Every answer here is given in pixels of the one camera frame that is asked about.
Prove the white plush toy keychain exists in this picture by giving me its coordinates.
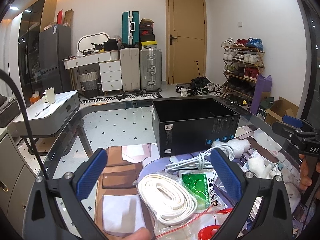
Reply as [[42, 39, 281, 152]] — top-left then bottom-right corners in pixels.
[[247, 155, 281, 179]]

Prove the red white balloon glue bag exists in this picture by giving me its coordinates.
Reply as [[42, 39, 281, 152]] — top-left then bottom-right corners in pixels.
[[197, 208, 233, 240]]

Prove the green white snack packet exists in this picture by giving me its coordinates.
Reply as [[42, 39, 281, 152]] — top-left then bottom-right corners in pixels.
[[178, 169, 227, 211]]

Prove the white cable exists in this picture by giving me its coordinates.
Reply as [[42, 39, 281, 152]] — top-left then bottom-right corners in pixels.
[[165, 144, 235, 172]]

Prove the bagged white strap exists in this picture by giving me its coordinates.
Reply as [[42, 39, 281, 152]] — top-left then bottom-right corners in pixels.
[[132, 171, 208, 238]]

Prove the white foam piece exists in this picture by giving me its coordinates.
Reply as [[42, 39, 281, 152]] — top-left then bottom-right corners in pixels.
[[212, 139, 251, 160]]

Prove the person's right hand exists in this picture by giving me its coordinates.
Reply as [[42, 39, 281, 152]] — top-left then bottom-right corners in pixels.
[[299, 154, 312, 190]]

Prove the open cardboard box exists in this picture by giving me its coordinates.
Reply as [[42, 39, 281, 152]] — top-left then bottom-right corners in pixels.
[[265, 96, 299, 126]]

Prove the purple yoga mat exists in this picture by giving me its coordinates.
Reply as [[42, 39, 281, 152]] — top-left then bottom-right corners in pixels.
[[250, 74, 272, 115]]

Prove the grey cabinet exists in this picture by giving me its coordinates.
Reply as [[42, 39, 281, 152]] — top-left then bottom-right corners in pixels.
[[0, 128, 35, 235]]

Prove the anime print desk mat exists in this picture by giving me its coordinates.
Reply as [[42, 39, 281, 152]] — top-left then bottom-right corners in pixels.
[[92, 124, 316, 239]]

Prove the wooden shoe rack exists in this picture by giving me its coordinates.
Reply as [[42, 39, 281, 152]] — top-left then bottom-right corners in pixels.
[[222, 46, 265, 105]]

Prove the grey white coffee table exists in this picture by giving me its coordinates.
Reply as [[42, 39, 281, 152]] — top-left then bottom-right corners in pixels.
[[26, 90, 80, 139]]

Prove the black cardboard box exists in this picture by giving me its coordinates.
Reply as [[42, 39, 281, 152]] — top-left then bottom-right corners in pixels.
[[151, 98, 240, 157]]

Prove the white cup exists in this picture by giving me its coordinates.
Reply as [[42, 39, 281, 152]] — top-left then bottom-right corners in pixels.
[[46, 87, 56, 104]]

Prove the woven laundry basket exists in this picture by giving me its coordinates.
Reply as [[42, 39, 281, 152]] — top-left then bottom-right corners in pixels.
[[79, 68, 99, 98]]

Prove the wooden door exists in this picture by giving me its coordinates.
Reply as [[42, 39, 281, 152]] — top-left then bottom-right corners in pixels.
[[165, 0, 207, 85]]

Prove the silver aluminium suitcase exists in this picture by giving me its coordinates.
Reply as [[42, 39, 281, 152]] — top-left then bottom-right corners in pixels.
[[139, 48, 162, 93]]

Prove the white dresser desk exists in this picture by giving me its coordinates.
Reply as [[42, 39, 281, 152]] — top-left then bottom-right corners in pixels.
[[63, 50, 123, 92]]

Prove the beige suitcase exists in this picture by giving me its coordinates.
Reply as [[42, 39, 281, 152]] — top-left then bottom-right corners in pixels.
[[120, 48, 140, 92]]

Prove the black refrigerator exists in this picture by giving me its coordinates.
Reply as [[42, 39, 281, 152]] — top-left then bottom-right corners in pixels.
[[39, 24, 72, 94]]

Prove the stack of shoe boxes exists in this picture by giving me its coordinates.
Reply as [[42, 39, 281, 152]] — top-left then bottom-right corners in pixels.
[[139, 18, 157, 49]]

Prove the oval white mirror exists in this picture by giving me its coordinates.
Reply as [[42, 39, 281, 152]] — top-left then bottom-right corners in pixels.
[[76, 32, 110, 52]]

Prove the teal suitcase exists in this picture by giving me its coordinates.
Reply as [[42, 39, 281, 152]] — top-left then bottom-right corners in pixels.
[[121, 11, 139, 48]]

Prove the black camera cable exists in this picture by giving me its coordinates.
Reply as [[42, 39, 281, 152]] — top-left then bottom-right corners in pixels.
[[0, 69, 49, 181]]

